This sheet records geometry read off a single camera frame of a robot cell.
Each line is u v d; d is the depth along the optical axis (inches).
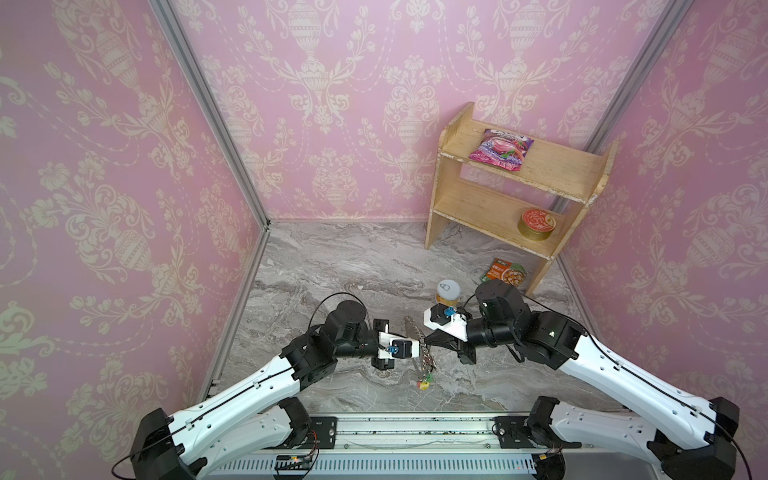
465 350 22.6
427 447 28.8
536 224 34.2
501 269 41.6
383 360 23.3
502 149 29.3
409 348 21.5
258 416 23.5
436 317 20.8
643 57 29.9
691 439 15.3
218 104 34.6
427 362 25.9
